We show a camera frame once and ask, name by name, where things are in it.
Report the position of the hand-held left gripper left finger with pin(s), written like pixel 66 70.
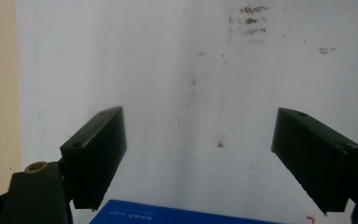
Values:
pixel 93 161

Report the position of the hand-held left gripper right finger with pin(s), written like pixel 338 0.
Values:
pixel 320 161

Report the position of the blue box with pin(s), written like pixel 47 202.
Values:
pixel 155 214

